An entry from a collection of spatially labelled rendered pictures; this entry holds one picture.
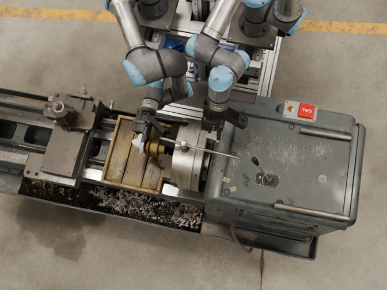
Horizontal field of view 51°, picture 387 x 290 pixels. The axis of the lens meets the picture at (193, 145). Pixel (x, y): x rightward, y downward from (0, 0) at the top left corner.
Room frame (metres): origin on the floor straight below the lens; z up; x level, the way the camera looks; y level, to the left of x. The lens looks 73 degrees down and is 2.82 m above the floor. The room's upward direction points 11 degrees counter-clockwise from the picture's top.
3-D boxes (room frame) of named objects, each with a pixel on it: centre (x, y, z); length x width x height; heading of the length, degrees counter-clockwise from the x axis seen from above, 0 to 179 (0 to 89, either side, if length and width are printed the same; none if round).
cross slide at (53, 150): (0.75, 0.60, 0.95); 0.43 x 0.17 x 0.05; 157
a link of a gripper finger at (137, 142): (0.59, 0.24, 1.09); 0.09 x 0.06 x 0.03; 158
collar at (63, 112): (0.81, 0.57, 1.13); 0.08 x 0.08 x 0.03
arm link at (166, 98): (0.83, 0.12, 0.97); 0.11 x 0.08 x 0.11; 99
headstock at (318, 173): (0.36, -0.35, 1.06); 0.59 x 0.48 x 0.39; 67
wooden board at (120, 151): (0.60, 0.28, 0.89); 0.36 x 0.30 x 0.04; 157
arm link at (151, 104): (0.76, 0.17, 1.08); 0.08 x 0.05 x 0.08; 68
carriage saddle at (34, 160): (0.76, 0.65, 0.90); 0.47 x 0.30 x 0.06; 157
